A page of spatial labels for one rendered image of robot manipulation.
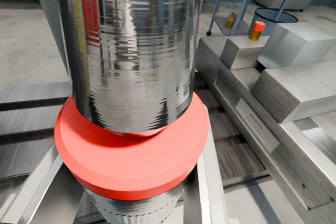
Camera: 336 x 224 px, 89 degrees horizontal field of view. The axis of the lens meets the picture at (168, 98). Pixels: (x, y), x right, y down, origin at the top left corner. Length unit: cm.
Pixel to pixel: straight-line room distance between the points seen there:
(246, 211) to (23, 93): 41
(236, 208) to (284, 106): 18
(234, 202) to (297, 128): 16
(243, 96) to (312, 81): 8
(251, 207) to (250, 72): 22
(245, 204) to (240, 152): 10
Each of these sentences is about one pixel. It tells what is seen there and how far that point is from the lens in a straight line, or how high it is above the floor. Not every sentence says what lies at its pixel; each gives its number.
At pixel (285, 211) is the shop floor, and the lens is 151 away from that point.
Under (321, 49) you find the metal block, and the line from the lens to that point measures 31.
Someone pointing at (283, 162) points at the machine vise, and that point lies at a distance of 27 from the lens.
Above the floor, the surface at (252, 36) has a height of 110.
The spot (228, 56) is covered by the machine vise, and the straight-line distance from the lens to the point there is 30.
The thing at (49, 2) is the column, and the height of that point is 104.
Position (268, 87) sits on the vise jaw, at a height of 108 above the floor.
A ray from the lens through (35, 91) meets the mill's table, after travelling 37.
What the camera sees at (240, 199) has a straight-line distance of 35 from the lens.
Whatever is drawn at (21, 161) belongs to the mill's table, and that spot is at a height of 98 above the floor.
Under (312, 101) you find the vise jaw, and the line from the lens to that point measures 24.
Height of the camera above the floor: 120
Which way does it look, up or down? 44 degrees down
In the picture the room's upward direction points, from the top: 8 degrees clockwise
